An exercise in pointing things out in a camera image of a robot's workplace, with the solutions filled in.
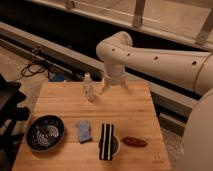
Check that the dark round cup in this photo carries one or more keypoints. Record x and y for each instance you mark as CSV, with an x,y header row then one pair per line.
x,y
116,146

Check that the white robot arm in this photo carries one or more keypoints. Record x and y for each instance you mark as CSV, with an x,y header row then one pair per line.
x,y
191,70

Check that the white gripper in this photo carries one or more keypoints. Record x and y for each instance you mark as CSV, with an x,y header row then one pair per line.
x,y
112,81

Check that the blue object on floor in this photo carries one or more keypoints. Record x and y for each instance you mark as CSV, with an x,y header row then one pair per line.
x,y
57,78

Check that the black white striped cloth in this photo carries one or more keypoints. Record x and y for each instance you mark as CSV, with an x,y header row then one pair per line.
x,y
106,142

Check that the brown sausage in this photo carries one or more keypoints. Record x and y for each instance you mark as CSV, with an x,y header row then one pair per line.
x,y
134,142

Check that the black stand at left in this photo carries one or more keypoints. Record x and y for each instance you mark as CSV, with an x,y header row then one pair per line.
x,y
10,97

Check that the clear plastic bottle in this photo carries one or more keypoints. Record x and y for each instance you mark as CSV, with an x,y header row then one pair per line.
x,y
88,87

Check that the dark patterned bowl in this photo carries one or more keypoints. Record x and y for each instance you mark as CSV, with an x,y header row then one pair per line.
x,y
45,133

